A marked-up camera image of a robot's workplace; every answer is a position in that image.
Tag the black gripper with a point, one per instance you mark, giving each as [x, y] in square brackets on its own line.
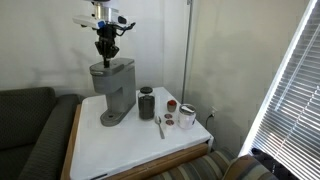
[107, 33]

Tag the gray pod coffee maker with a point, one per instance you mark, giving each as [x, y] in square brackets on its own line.
[115, 83]

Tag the glass jar of ground coffee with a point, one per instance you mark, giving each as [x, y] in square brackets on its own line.
[146, 105]

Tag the coffee pod with red lid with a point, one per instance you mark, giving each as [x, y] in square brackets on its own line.
[171, 106]

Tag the flat red coffee pod lid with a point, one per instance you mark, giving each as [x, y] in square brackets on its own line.
[168, 116]
[170, 122]

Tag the thin metal pole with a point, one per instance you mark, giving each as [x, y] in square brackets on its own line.
[186, 50]

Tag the metal spoon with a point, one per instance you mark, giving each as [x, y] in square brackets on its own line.
[160, 125]

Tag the wooden table with white top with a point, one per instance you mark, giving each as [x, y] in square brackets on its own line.
[126, 143]

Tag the dark green fabric sofa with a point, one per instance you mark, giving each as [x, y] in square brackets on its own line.
[30, 133]

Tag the striped sofa bolster roll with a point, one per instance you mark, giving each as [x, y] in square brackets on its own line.
[196, 168]

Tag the round striped pillow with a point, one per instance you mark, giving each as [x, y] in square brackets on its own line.
[248, 168]

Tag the white window blinds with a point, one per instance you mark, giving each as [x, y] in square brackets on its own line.
[293, 110]

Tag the black object beside blinds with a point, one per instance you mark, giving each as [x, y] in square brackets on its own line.
[273, 163]

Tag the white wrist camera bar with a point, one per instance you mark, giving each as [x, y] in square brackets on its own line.
[87, 22]

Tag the wall outlet with black plug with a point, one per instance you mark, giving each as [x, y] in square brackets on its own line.
[211, 115]

